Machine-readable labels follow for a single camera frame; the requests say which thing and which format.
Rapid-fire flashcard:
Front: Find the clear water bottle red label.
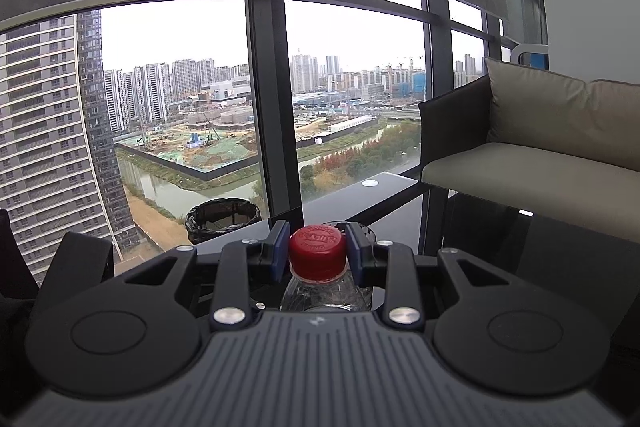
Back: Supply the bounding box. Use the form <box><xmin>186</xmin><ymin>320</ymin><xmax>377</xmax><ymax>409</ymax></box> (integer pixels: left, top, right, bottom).
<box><xmin>278</xmin><ymin>223</ymin><xmax>374</xmax><ymax>313</ymax></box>

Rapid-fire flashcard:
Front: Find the red bottle cap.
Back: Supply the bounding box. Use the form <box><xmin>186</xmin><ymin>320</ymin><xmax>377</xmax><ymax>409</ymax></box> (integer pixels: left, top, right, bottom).
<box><xmin>288</xmin><ymin>225</ymin><xmax>346</xmax><ymax>282</ymax></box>

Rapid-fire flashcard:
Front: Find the black trash bin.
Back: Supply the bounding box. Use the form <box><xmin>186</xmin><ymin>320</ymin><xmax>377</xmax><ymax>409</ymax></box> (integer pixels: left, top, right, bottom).
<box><xmin>184</xmin><ymin>197</ymin><xmax>262</xmax><ymax>245</ymax></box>

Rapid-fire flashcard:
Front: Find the dark brown sofa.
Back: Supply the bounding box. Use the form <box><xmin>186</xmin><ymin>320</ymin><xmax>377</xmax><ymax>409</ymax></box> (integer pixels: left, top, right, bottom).
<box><xmin>419</xmin><ymin>68</ymin><xmax>639</xmax><ymax>242</ymax></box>

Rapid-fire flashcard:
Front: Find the left beige cushion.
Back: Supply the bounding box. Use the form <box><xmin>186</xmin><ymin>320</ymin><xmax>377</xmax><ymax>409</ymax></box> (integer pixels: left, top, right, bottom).
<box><xmin>486</xmin><ymin>60</ymin><xmax>639</xmax><ymax>171</ymax></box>

